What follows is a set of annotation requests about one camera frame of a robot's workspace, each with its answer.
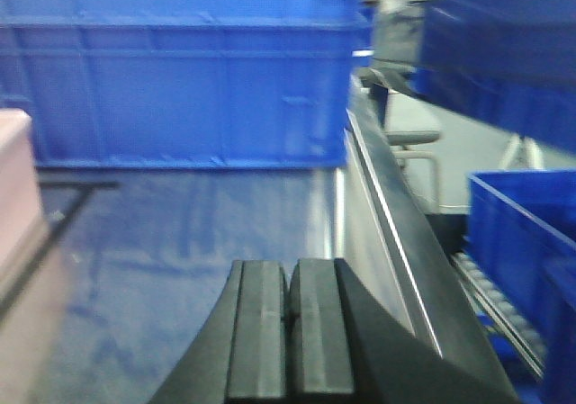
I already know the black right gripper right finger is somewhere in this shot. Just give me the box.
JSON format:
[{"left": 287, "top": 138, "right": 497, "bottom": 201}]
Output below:
[{"left": 289, "top": 258, "right": 518, "bottom": 403}]

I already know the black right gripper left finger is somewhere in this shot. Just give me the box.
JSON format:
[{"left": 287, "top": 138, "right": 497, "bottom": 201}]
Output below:
[{"left": 151, "top": 260, "right": 288, "bottom": 403}]

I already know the pink plastic bin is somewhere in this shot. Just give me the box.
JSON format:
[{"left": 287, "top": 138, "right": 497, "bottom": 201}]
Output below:
[{"left": 1, "top": 108, "right": 69, "bottom": 403}]

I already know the blue crate on right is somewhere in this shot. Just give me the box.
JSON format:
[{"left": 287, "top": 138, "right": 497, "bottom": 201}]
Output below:
[{"left": 467, "top": 169, "right": 575, "bottom": 403}]

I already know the large blue crate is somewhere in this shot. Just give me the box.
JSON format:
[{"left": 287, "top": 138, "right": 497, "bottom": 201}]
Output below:
[{"left": 1, "top": 0, "right": 368, "bottom": 169}]

